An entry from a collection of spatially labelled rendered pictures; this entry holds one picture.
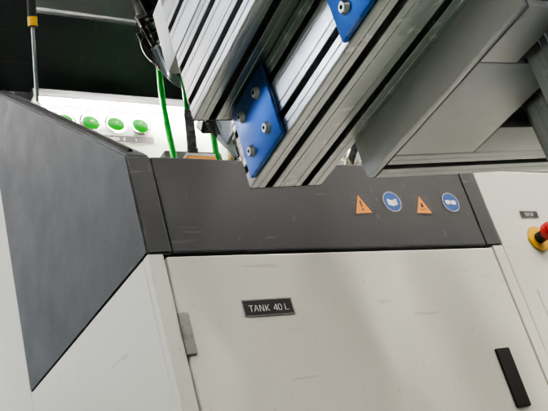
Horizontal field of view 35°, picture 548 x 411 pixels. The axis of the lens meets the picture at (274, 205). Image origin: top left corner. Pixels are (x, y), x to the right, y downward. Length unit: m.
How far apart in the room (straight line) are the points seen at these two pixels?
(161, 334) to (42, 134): 0.58
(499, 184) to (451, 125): 0.86
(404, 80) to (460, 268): 0.73
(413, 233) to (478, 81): 0.72
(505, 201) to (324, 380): 0.60
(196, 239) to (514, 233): 0.66
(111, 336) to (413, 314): 0.47
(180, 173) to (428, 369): 0.48
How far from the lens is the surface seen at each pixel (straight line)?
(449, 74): 0.80
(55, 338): 1.58
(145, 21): 1.54
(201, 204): 1.30
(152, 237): 1.23
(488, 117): 0.88
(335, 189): 1.45
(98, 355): 1.40
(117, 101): 2.03
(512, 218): 1.70
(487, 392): 1.46
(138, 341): 1.26
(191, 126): 1.61
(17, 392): 1.80
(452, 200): 1.61
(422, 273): 1.47
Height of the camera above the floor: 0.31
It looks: 24 degrees up
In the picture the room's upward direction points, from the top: 17 degrees counter-clockwise
